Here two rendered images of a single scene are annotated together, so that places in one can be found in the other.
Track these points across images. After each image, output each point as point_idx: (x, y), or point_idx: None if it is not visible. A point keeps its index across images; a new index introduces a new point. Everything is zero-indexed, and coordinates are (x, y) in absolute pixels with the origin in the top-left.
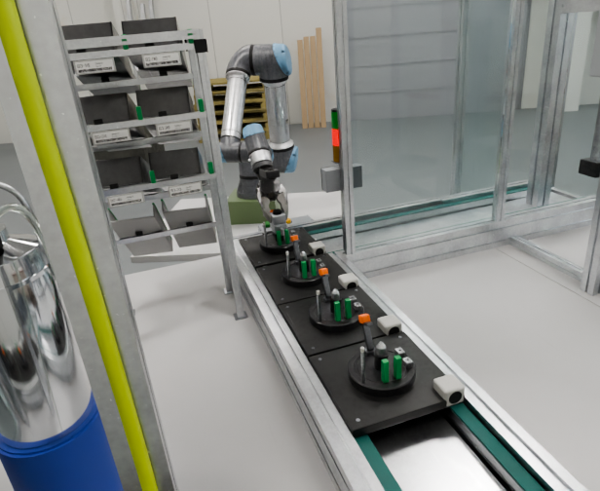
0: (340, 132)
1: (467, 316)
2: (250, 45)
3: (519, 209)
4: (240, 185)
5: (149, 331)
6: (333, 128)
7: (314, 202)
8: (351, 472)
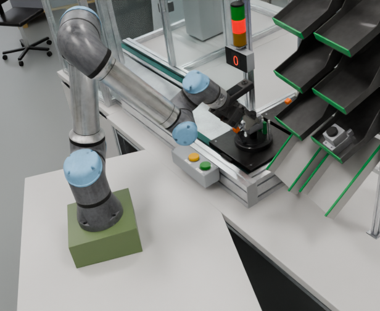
0: (248, 16)
1: (277, 81)
2: (64, 23)
3: (130, 68)
4: (108, 210)
5: None
6: (243, 18)
7: (64, 197)
8: None
